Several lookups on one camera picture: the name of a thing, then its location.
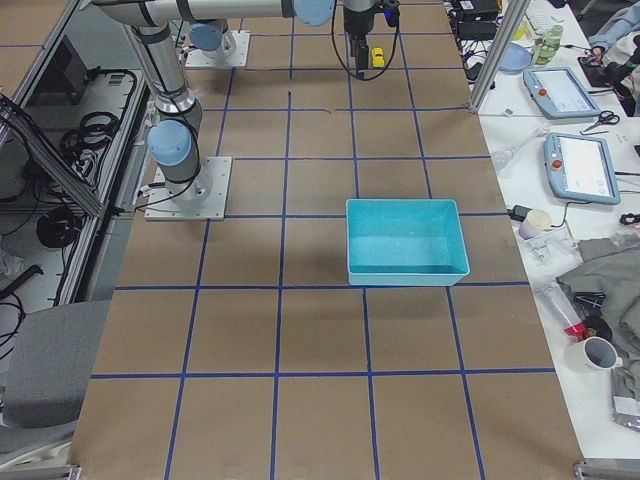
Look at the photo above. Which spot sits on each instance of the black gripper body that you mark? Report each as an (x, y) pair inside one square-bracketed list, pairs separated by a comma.
[(357, 22)]

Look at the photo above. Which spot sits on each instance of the yellow toy beetle car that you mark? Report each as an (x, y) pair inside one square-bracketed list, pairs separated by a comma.
[(378, 58)]

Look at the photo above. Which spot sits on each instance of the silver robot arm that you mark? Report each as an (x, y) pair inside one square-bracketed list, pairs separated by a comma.
[(173, 142), (311, 13)]

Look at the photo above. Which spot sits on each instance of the blue plate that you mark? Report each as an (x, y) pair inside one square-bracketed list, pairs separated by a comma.
[(515, 59)]

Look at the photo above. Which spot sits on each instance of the green glass jar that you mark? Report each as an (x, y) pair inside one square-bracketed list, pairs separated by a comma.
[(547, 45)]

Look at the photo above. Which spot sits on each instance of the turquoise plastic bin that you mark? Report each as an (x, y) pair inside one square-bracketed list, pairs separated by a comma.
[(405, 242)]

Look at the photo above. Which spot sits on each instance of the upper teach pendant tablet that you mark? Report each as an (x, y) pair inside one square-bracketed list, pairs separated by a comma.
[(559, 94)]

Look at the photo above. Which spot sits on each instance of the teach pendant tablet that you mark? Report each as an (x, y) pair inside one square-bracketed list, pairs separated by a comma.
[(580, 168), (559, 94)]

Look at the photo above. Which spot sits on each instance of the black power adapter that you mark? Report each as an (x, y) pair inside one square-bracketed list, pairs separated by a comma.
[(518, 213)]

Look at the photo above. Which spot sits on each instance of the white paper cup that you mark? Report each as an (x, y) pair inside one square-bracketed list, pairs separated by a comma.
[(535, 223)]

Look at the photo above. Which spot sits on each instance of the lower teach pendant tablet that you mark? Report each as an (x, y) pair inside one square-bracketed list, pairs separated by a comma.
[(580, 168)]

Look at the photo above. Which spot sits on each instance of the grey cloth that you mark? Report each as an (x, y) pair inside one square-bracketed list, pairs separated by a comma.
[(611, 267)]

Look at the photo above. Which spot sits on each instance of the clear plastic bottle red cap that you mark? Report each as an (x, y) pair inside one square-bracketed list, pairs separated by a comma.
[(561, 309)]

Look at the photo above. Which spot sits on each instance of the white mug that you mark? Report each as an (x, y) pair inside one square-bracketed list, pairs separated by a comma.
[(591, 355)]

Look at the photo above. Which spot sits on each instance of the grey chair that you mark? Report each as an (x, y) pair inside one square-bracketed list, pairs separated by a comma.
[(48, 376)]

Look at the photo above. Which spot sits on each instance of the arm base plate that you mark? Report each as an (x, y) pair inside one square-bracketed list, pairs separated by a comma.
[(204, 199), (212, 49)]

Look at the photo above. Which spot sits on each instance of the aluminium frame post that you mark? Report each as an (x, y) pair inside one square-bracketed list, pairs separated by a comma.
[(514, 13)]

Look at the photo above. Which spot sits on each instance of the black handled scissors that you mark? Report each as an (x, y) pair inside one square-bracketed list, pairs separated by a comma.
[(606, 117)]

